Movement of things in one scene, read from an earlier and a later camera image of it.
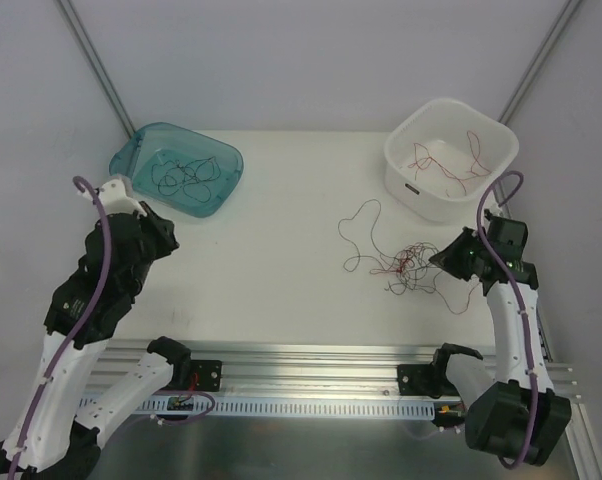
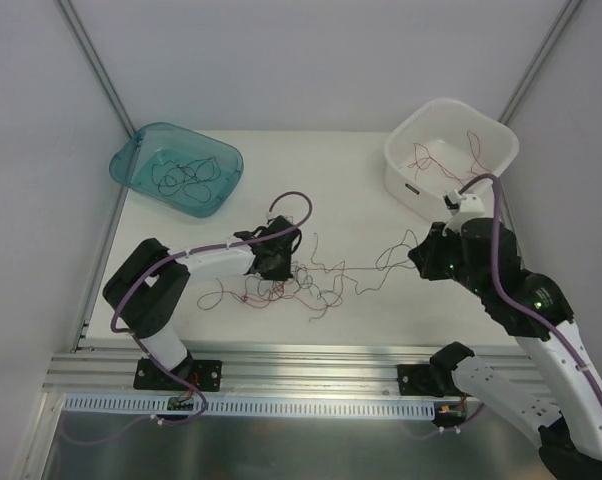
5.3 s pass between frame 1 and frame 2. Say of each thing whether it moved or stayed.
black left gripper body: moved
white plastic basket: stayed
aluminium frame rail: stayed
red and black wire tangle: moved
